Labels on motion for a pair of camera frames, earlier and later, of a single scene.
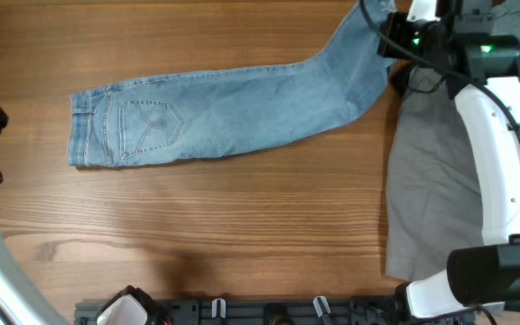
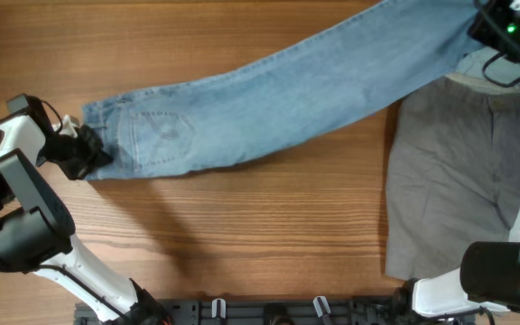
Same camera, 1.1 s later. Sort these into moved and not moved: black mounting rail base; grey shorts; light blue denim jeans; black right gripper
Moved: light blue denim jeans; black right gripper
Not moved: grey shorts; black mounting rail base
